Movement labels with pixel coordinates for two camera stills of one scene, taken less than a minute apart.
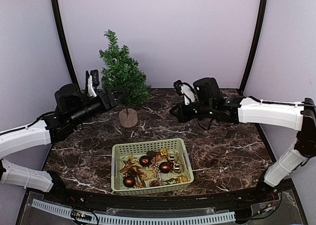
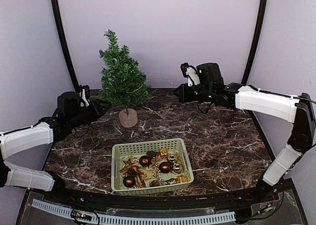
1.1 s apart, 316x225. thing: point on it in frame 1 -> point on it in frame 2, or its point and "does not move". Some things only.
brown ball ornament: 164,167 does not move
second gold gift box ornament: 181,178 does not move
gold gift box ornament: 164,152 does not move
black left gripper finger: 114,102 -> 98,107
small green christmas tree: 121,70 does not move
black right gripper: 182,117 -> 184,97
